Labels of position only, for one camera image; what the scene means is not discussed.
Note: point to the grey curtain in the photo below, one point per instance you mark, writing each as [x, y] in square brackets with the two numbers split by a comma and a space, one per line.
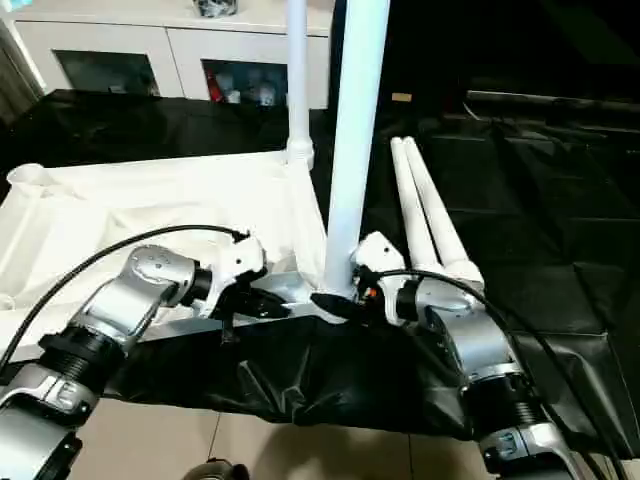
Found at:
[18, 75]

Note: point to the small yellow label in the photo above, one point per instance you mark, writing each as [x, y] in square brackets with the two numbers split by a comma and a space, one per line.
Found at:
[402, 97]

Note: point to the grey crumpled object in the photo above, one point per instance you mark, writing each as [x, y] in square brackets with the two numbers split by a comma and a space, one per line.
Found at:
[216, 8]

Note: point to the black plastic mat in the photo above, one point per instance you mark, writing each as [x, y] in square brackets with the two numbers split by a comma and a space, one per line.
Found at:
[540, 250]

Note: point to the white plastic table leg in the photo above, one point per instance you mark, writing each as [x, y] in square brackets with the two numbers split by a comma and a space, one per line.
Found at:
[415, 210]
[298, 80]
[355, 130]
[445, 230]

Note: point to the white sideboard cabinet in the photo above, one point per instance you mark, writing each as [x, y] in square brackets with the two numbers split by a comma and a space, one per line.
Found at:
[150, 45]

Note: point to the white plastic table top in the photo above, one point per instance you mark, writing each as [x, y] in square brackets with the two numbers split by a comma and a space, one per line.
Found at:
[130, 210]

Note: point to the black low shelf board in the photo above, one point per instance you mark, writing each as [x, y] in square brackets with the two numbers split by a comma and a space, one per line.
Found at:
[555, 102]

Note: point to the red bottle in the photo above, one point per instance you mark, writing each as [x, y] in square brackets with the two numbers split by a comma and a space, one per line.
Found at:
[215, 87]

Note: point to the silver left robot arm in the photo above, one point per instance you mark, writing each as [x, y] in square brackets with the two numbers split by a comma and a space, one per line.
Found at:
[110, 320]

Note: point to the small white jar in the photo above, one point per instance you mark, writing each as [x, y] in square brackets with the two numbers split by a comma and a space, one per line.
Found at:
[263, 96]

